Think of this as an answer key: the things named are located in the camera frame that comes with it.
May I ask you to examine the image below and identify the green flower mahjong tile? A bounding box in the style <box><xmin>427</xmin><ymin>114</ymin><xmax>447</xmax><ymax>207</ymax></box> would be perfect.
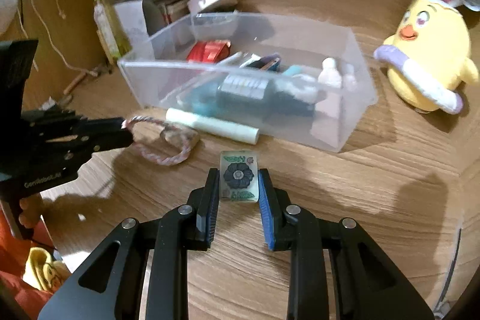
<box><xmin>220</xmin><ymin>150</ymin><xmax>259</xmax><ymax>202</ymax></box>

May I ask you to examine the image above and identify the pink braided cord wooden charm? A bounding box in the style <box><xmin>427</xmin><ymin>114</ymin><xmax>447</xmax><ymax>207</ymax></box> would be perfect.
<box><xmin>122</xmin><ymin>115</ymin><xmax>200</xmax><ymax>166</ymax></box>

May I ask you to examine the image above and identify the left hand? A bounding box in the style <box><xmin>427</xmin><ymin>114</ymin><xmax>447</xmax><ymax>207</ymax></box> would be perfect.
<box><xmin>19</xmin><ymin>193</ymin><xmax>43</xmax><ymax>229</ymax></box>

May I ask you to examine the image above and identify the pale green white tube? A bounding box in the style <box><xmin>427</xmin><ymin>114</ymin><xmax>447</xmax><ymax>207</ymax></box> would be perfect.
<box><xmin>165</xmin><ymin>108</ymin><xmax>260</xmax><ymax>145</ymax></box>

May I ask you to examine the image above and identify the yellow green oil bottle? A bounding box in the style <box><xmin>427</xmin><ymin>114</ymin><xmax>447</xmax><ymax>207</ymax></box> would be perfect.
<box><xmin>94</xmin><ymin>0</ymin><xmax>131</xmax><ymax>66</ymax></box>

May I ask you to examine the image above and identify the large dark labelled bottle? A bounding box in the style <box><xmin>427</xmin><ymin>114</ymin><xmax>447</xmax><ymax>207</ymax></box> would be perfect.
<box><xmin>176</xmin><ymin>75</ymin><xmax>324</xmax><ymax>118</ymax></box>

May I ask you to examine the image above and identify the white folded paper box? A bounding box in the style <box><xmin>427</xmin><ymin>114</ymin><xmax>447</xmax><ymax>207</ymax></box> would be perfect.
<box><xmin>114</xmin><ymin>0</ymin><xmax>167</xmax><ymax>60</ymax></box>

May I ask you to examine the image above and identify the small white ointment tube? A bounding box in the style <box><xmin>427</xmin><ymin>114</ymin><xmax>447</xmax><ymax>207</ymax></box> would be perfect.
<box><xmin>216</xmin><ymin>51</ymin><xmax>247</xmax><ymax>66</ymax></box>

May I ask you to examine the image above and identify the red foil packet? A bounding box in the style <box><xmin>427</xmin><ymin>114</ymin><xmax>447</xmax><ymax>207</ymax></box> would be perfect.
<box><xmin>186</xmin><ymin>40</ymin><xmax>231</xmax><ymax>63</ymax></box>

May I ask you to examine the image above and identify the clear plastic storage bin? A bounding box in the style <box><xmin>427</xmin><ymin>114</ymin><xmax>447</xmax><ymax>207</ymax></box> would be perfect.
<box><xmin>119</xmin><ymin>12</ymin><xmax>377</xmax><ymax>152</ymax></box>

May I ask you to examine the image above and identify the yellow chick bunny plush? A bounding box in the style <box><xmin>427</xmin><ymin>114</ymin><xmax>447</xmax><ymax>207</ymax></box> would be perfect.
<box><xmin>373</xmin><ymin>0</ymin><xmax>479</xmax><ymax>115</ymax></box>

